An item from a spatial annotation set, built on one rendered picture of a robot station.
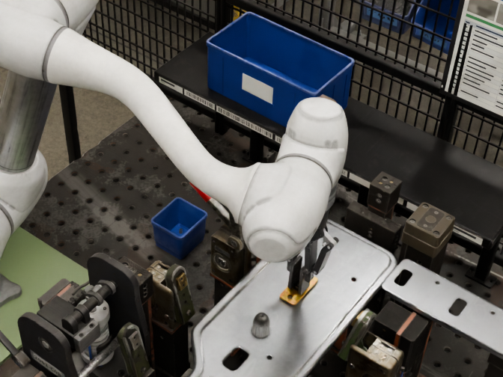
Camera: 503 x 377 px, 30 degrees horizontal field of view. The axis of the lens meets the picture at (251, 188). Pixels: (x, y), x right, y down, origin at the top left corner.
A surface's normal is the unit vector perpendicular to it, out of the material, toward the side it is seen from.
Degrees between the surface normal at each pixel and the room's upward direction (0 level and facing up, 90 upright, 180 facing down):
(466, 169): 0
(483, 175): 0
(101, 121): 0
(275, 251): 91
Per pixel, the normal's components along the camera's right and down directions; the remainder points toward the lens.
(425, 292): 0.04, -0.72
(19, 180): 0.52, 0.22
